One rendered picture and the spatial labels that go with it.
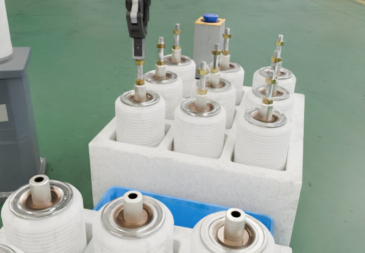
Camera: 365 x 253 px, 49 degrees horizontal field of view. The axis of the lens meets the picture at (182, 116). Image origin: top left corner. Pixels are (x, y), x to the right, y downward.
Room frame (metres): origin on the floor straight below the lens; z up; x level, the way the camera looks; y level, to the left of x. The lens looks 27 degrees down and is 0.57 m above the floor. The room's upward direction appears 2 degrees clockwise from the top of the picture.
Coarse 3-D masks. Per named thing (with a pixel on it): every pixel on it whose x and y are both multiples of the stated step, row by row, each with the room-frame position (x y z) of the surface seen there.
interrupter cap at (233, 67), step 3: (219, 60) 0.93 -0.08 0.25; (210, 63) 0.91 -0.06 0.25; (219, 63) 0.92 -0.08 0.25; (231, 63) 0.92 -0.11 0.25; (234, 63) 0.92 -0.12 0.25; (210, 66) 0.89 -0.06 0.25; (231, 66) 0.90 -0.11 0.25; (234, 66) 0.90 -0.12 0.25; (237, 66) 0.90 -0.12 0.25; (240, 66) 0.90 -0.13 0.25; (219, 69) 0.87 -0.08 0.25; (222, 69) 0.87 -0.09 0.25; (225, 69) 0.87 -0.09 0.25; (228, 69) 0.87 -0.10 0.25; (231, 69) 0.88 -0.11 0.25; (234, 69) 0.88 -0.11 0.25; (237, 69) 0.88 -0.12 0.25; (222, 72) 0.86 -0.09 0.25; (225, 72) 0.86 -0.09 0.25; (228, 72) 0.86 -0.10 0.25; (231, 72) 0.86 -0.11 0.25
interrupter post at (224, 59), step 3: (222, 54) 0.90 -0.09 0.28; (228, 54) 0.90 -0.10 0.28; (222, 57) 0.89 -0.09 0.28; (225, 57) 0.89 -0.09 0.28; (228, 57) 0.89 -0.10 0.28; (222, 60) 0.89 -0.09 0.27; (225, 60) 0.89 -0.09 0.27; (228, 60) 0.89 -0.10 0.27; (222, 63) 0.89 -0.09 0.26; (225, 63) 0.89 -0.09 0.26; (228, 63) 0.89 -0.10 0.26; (219, 66) 0.90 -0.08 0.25; (222, 66) 0.89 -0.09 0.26; (225, 66) 0.89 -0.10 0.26; (228, 66) 0.89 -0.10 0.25
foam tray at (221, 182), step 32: (96, 160) 0.64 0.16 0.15; (128, 160) 0.63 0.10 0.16; (160, 160) 0.61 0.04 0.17; (192, 160) 0.60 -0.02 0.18; (224, 160) 0.61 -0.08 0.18; (288, 160) 0.62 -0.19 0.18; (96, 192) 0.64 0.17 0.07; (160, 192) 0.61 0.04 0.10; (192, 192) 0.59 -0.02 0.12; (224, 192) 0.58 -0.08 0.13; (256, 192) 0.57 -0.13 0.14; (288, 192) 0.55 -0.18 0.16; (288, 224) 0.55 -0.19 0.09
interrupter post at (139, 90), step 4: (136, 84) 0.70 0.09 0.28; (144, 84) 0.70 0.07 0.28; (136, 88) 0.69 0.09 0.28; (140, 88) 0.69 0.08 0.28; (144, 88) 0.70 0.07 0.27; (136, 92) 0.69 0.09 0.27; (140, 92) 0.69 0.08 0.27; (144, 92) 0.70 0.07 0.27; (136, 96) 0.69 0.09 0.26; (140, 96) 0.69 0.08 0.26; (144, 96) 0.70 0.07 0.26; (140, 100) 0.69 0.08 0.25
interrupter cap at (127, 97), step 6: (132, 90) 0.73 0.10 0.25; (126, 96) 0.70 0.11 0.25; (132, 96) 0.71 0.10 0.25; (150, 96) 0.71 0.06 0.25; (156, 96) 0.71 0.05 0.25; (126, 102) 0.67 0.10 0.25; (132, 102) 0.68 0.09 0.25; (138, 102) 0.68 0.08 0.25; (144, 102) 0.68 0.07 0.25; (150, 102) 0.68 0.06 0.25; (156, 102) 0.68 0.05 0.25
